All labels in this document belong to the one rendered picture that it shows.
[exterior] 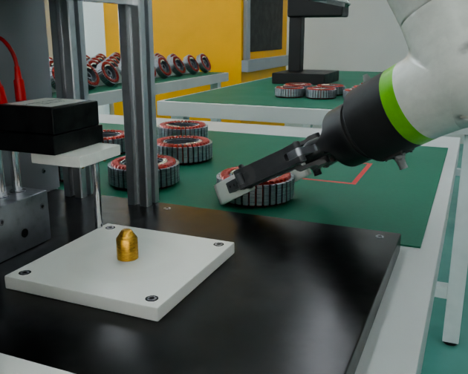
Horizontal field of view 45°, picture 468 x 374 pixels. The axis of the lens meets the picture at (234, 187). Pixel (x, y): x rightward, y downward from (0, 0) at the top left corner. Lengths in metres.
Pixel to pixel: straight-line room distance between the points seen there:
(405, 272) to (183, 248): 0.22
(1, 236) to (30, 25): 0.31
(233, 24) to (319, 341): 3.60
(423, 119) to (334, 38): 5.04
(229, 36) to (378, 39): 1.98
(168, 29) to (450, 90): 3.67
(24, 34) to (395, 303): 0.54
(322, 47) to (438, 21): 5.09
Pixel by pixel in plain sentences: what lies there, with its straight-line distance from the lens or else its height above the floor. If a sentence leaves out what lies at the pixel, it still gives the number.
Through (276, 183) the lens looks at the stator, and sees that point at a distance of 0.77.
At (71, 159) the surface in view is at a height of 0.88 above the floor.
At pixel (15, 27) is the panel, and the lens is 0.77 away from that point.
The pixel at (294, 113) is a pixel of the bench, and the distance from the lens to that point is 1.83.
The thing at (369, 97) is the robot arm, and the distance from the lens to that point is 0.63.
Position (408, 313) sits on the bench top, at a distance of 0.52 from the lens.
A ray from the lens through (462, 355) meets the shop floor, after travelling 1.99.
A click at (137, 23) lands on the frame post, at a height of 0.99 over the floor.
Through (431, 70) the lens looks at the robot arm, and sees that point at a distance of 0.58.
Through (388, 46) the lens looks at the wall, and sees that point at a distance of 5.54.
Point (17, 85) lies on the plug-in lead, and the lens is 0.59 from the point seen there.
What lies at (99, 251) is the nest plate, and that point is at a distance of 0.55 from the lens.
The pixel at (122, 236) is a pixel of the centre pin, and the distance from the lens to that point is 0.52.
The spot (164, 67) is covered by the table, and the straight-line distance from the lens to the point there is 3.01.
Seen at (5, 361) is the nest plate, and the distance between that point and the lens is 0.40.
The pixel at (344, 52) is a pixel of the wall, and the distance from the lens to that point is 5.61.
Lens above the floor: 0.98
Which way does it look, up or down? 15 degrees down
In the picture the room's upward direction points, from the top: straight up
